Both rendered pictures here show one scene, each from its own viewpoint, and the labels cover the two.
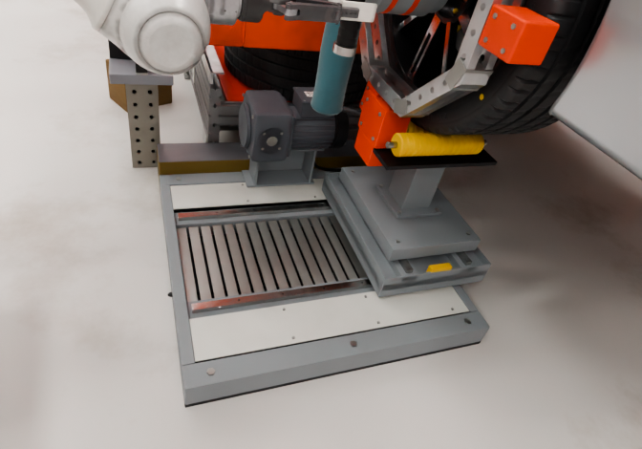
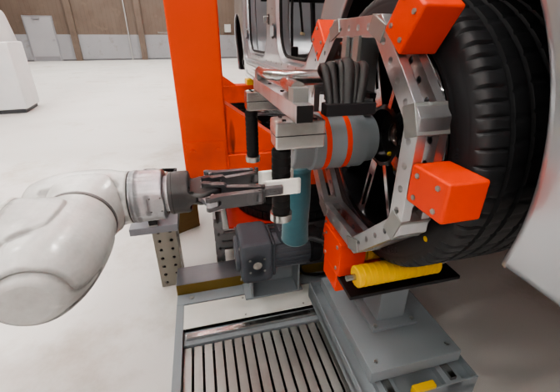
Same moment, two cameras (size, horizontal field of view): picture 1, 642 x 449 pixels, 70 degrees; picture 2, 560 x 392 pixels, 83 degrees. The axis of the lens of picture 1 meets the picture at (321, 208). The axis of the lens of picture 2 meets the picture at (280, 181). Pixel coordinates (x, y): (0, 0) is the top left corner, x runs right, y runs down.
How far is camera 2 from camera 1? 33 cm
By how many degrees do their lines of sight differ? 17
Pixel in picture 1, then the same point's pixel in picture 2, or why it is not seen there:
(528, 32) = (456, 193)
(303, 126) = (282, 249)
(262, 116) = (246, 248)
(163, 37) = (12, 300)
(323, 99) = (289, 235)
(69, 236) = (101, 362)
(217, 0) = (141, 206)
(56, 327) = not seen: outside the picture
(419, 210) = (394, 320)
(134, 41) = not seen: outside the picture
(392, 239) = (370, 359)
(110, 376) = not seen: outside the picture
